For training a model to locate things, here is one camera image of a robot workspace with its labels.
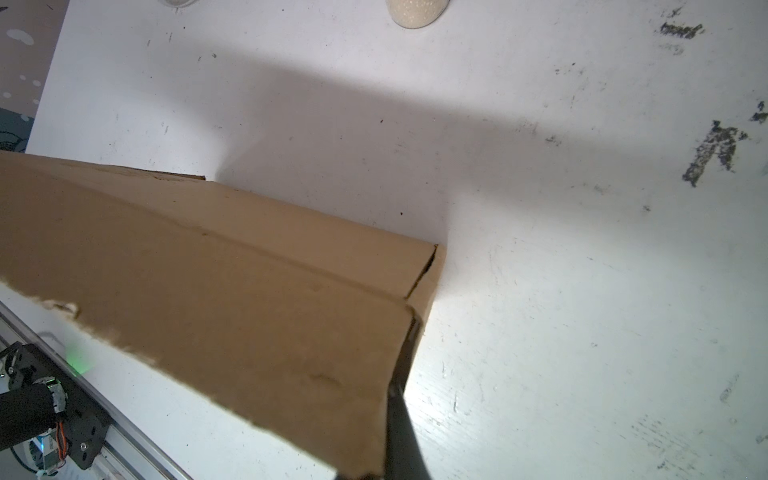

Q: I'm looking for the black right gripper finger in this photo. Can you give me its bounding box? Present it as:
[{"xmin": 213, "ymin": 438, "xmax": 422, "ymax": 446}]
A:
[{"xmin": 383, "ymin": 335, "xmax": 431, "ymax": 480}]

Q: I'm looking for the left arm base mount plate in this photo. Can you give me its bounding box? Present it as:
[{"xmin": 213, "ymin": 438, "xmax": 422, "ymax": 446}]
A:
[{"xmin": 1, "ymin": 342, "xmax": 112, "ymax": 477}]

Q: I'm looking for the glass spice grinder black cap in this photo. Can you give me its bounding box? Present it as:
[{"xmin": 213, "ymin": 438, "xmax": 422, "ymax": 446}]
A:
[{"xmin": 385, "ymin": 0, "xmax": 449, "ymax": 29}]

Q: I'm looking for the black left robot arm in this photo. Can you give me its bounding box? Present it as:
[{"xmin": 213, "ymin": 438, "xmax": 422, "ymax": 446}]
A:
[{"xmin": 0, "ymin": 384, "xmax": 56, "ymax": 451}]

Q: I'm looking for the brown cardboard box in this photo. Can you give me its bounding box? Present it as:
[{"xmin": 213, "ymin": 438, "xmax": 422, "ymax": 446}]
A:
[{"xmin": 1, "ymin": 152, "xmax": 445, "ymax": 479}]

